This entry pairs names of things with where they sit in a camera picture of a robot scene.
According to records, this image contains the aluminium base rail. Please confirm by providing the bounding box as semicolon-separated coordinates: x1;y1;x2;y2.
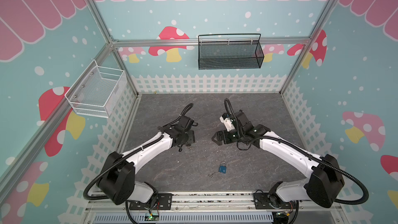
81;191;349;224

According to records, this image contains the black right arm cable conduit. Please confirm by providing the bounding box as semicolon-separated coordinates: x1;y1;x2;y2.
223;98;370;205

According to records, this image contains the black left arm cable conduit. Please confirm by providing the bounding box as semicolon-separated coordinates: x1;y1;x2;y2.
83;103;194;201

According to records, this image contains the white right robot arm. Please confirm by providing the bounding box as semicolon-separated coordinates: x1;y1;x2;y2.
212;111;345;209

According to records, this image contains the white wire wall basket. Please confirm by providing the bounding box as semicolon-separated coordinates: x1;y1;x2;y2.
65;60;127;118

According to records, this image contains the black mesh wall basket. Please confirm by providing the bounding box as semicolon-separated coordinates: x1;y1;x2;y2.
198;33;264;70

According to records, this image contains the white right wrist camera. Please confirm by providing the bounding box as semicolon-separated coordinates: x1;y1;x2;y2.
220;114;235;132

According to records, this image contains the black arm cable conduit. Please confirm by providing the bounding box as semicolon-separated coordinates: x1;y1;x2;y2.
83;103;194;201
223;98;370;205

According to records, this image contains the blue padlock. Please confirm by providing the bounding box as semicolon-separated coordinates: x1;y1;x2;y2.
218;161;227;174

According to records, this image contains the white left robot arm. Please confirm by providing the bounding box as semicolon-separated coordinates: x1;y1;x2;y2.
85;116;198;209

